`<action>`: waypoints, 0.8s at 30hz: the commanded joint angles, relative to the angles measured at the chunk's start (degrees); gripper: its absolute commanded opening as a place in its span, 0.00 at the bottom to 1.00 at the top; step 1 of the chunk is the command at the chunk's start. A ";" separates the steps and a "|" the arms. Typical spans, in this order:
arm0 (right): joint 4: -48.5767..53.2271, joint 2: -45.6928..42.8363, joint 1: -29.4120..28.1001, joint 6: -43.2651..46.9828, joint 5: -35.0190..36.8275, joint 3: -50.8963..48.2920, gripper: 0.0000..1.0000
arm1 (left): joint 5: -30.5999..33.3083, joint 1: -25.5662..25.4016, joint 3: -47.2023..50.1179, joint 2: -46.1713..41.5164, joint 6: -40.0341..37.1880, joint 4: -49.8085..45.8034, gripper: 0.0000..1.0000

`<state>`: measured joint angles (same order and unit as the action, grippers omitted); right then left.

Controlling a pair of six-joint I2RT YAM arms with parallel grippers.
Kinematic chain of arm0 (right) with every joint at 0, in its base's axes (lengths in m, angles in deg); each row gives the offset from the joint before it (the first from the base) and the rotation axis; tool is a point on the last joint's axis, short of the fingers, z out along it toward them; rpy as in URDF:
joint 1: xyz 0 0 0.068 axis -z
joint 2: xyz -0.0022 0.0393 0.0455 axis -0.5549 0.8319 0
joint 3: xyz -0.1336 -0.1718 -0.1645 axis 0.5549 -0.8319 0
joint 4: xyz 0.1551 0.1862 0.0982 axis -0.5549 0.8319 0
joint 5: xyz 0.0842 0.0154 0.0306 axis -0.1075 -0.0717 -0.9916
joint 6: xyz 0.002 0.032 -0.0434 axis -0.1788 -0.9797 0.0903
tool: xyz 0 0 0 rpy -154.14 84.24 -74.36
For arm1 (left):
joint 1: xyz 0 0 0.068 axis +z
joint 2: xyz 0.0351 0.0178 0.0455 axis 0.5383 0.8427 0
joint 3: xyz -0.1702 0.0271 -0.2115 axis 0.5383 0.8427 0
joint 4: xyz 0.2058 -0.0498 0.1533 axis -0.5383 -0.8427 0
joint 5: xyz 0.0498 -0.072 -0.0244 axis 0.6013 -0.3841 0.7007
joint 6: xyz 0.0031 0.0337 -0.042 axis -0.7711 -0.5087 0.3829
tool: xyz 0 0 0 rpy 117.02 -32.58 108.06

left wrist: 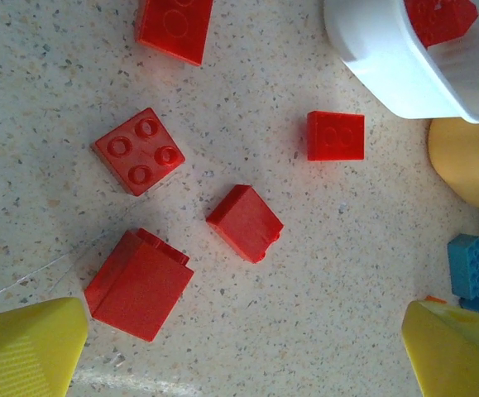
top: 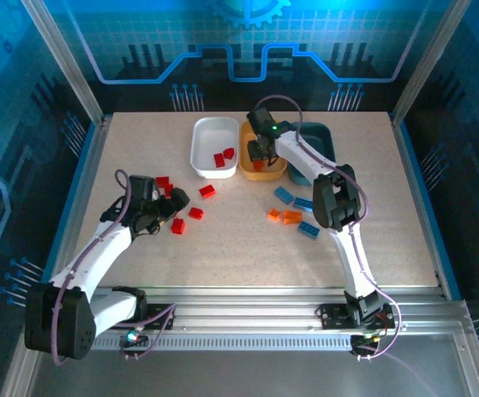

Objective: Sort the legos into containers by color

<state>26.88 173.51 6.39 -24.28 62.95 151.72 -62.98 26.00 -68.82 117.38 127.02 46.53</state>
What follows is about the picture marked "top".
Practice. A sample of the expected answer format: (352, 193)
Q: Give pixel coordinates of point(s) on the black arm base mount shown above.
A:
(332, 316)
(162, 316)

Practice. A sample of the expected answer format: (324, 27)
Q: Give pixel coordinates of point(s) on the aluminium frame post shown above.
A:
(429, 58)
(57, 54)

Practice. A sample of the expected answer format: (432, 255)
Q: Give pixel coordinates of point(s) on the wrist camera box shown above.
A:
(144, 190)
(258, 119)

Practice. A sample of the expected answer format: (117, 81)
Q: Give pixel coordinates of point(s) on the white plastic container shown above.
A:
(210, 136)

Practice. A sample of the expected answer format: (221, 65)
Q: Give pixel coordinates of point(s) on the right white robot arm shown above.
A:
(355, 256)

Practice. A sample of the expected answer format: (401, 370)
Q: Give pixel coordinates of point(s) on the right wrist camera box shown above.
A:
(258, 119)

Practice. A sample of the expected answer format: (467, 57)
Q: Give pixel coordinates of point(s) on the aluminium table side rail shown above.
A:
(92, 161)
(413, 182)

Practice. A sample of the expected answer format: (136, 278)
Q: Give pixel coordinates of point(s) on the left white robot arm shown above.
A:
(98, 252)

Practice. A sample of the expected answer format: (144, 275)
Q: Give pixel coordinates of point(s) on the grey metal base plate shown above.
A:
(243, 376)

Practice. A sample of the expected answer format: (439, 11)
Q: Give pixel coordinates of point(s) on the small LED circuit board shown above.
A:
(132, 337)
(367, 340)

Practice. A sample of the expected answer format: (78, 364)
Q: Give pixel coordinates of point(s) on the blue lego brick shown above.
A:
(284, 195)
(303, 203)
(308, 230)

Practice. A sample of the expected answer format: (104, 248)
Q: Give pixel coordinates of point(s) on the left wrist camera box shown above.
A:
(144, 190)

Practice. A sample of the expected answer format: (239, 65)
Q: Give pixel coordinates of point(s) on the teal plastic container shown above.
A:
(322, 136)

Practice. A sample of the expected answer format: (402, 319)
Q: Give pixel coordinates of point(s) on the yellow-orange plastic container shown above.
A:
(272, 173)

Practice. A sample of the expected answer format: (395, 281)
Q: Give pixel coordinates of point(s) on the orange lego brick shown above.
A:
(289, 221)
(293, 214)
(274, 214)
(257, 166)

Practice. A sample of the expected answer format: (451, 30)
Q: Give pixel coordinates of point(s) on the aluminium mounting rail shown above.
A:
(243, 318)

